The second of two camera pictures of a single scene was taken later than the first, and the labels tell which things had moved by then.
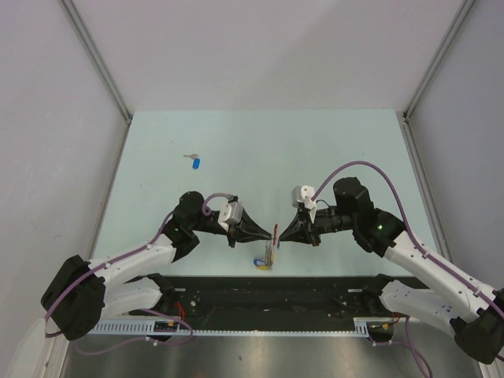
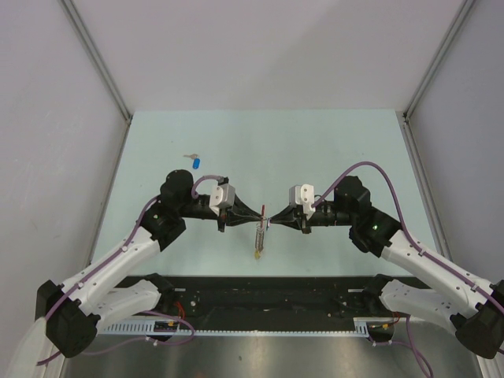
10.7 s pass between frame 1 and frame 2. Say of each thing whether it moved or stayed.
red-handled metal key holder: moved
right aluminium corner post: stayed
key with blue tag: stayed
